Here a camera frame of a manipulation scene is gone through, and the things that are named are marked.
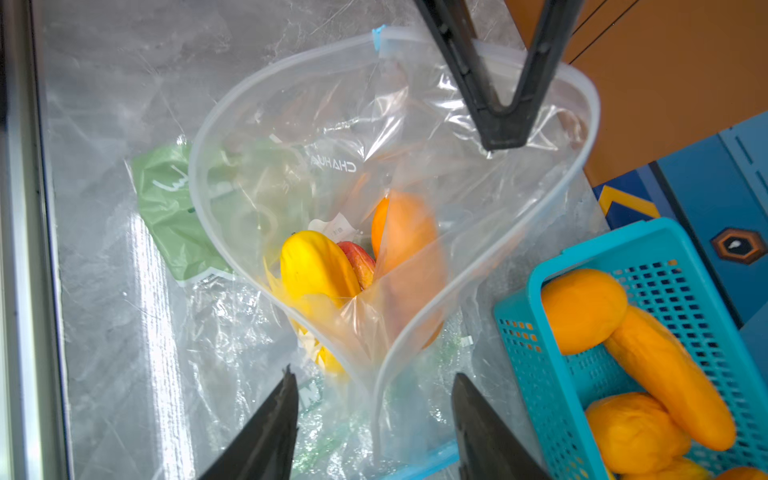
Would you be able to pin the blue zipper clear bag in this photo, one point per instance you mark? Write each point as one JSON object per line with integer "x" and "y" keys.
{"x": 420, "y": 462}

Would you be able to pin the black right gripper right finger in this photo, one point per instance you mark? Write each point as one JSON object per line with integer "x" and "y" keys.
{"x": 487, "y": 447}

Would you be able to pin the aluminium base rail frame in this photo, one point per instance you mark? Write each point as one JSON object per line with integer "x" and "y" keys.
{"x": 33, "y": 415}

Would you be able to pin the red pink mango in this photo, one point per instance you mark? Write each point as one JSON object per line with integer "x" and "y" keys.
{"x": 362, "y": 263}

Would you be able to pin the teal plastic basket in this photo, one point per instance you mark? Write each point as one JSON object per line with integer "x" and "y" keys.
{"x": 662, "y": 274}

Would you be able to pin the small yellow mango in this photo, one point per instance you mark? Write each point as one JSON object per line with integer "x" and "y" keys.
{"x": 680, "y": 469}

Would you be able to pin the orange mango top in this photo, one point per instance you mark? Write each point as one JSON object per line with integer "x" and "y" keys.
{"x": 583, "y": 307}

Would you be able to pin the clear zip-top bag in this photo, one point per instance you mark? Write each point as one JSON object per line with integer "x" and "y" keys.
{"x": 316, "y": 142}

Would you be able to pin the green printed zip bag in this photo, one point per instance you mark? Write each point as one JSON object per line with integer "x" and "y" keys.
{"x": 161, "y": 182}

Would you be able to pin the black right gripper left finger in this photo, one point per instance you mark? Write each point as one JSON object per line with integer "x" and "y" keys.
{"x": 264, "y": 448}

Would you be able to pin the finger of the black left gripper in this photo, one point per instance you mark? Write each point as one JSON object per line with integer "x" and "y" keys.
{"x": 451, "y": 27}
{"x": 512, "y": 124}

